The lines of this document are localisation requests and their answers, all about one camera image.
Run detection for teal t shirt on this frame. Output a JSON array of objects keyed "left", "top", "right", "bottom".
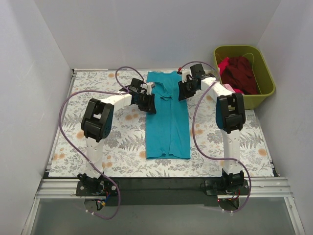
[{"left": 145, "top": 71, "right": 191, "bottom": 160}]

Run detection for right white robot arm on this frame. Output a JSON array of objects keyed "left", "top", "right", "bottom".
[{"left": 177, "top": 63, "right": 246, "bottom": 195}]

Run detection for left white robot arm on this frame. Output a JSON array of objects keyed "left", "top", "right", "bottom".
[{"left": 78, "top": 78, "right": 157, "bottom": 196}]

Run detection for pink garment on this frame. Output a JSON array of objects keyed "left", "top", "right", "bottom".
[{"left": 218, "top": 57, "right": 244, "bottom": 94}]

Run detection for floral table mat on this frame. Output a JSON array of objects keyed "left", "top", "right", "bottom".
[{"left": 48, "top": 70, "right": 274, "bottom": 178}]

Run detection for dark red garment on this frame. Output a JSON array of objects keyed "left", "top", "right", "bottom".
[{"left": 218, "top": 56, "right": 258, "bottom": 95}]

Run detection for green plastic bin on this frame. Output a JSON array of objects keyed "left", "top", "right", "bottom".
[{"left": 214, "top": 45, "right": 275, "bottom": 109}]

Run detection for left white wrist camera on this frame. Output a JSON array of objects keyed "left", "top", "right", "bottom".
[{"left": 142, "top": 82, "right": 155, "bottom": 95}]

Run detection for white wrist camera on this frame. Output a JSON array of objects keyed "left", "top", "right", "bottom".
[
  {"left": 177, "top": 69, "right": 193, "bottom": 83},
  {"left": 142, "top": 82, "right": 155, "bottom": 95}
]

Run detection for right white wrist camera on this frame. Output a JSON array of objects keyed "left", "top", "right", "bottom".
[{"left": 177, "top": 69, "right": 193, "bottom": 83}]

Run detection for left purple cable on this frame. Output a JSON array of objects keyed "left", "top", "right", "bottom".
[{"left": 59, "top": 66, "right": 145, "bottom": 220}]

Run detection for purple cable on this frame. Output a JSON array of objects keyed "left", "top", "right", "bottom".
[
  {"left": 59, "top": 66, "right": 145, "bottom": 220},
  {"left": 176, "top": 61, "right": 251, "bottom": 214}
]

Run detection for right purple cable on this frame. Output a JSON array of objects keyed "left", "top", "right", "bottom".
[{"left": 176, "top": 61, "right": 251, "bottom": 214}]

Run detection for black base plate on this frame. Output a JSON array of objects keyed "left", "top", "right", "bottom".
[{"left": 76, "top": 174, "right": 249, "bottom": 207}]

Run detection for aluminium frame rail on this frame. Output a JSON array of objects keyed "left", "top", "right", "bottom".
[{"left": 36, "top": 177, "right": 293, "bottom": 198}]

